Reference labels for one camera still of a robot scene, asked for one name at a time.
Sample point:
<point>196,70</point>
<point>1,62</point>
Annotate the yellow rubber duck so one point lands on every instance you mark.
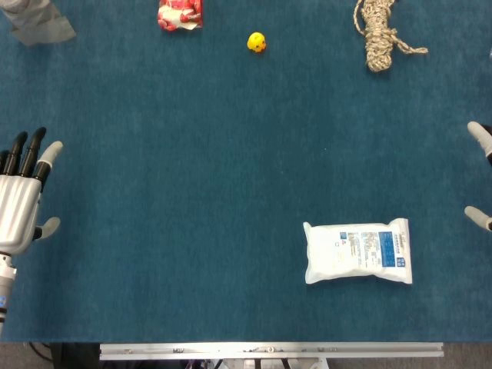
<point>256,42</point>

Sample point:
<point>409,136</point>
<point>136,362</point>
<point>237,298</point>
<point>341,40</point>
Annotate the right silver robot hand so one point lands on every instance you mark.
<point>485,140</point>

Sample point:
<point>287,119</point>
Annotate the white blue plastic packet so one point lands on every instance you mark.
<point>346,253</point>

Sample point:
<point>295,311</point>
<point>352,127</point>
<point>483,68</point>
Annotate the aluminium rail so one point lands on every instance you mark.
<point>269,350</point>

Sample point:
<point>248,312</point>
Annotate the red white snack pouch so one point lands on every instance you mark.
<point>178,13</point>

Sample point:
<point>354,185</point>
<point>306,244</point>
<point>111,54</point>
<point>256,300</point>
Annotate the blue felt table cloth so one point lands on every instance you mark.
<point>215,173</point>

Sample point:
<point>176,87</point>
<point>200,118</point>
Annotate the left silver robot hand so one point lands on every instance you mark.
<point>19,203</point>

